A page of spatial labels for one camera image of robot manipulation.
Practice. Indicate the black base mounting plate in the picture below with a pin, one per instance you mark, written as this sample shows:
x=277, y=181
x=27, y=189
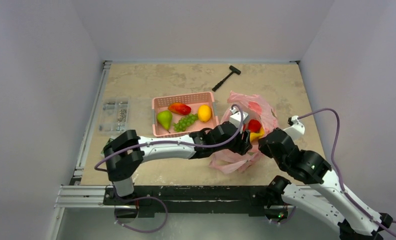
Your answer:
x=251, y=200

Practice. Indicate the green fake pear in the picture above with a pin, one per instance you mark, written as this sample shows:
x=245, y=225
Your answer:
x=164, y=118

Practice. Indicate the red orange fake mango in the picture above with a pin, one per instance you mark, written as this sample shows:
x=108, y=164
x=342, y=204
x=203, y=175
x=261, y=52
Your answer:
x=179, y=108

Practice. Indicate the aluminium frame rail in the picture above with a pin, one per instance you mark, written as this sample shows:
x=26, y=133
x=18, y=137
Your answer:
x=74, y=195

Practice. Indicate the pink plastic bag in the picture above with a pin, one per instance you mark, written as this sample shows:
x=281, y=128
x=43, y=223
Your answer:
x=259, y=109

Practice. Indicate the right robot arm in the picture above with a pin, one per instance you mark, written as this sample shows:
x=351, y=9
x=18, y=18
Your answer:
x=340, y=209

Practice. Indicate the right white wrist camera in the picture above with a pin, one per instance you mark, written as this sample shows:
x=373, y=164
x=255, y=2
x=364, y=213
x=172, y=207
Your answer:
x=296, y=129

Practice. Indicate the black hammer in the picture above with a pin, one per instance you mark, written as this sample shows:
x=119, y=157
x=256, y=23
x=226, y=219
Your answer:
x=233, y=70

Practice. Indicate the yellow fake lemon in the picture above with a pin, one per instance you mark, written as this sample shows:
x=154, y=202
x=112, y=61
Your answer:
x=204, y=113

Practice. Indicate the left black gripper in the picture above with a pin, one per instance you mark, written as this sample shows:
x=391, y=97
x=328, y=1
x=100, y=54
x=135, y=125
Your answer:
x=242, y=144

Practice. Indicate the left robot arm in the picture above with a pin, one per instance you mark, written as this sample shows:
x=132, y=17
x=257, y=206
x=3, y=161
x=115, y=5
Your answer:
x=124, y=154

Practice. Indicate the orange yellow fake fruit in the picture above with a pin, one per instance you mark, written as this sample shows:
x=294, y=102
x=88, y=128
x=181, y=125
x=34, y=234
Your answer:
x=254, y=136

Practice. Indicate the red fake fruit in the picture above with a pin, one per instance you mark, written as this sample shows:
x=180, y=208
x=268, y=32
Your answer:
x=254, y=126

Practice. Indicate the clear plastic screw organizer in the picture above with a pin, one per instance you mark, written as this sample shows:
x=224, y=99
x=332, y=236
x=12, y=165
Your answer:
x=114, y=115

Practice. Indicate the green fake grape bunch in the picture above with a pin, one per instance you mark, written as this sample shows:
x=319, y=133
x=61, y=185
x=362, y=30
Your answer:
x=185, y=122

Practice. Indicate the green labelled small box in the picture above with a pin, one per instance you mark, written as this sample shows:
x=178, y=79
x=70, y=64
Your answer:
x=105, y=146

